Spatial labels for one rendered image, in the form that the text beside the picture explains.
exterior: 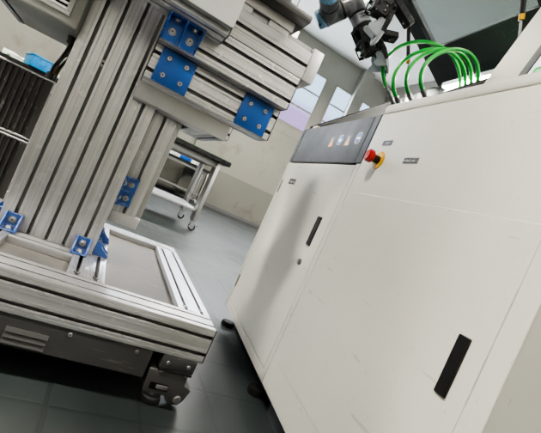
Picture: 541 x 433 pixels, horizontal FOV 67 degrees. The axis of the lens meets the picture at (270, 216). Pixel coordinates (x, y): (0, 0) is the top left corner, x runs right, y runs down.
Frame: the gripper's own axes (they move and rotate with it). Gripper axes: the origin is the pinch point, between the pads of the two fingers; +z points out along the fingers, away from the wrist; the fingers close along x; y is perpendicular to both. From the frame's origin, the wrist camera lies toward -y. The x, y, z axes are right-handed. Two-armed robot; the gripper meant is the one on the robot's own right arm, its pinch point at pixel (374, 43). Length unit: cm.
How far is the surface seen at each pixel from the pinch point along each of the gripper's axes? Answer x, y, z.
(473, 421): 91, -3, 83
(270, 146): -846, -179, -73
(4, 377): 42, 61, 123
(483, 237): 79, -3, 57
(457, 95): 54, -3, 27
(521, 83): 71, -3, 27
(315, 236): 15, -3, 69
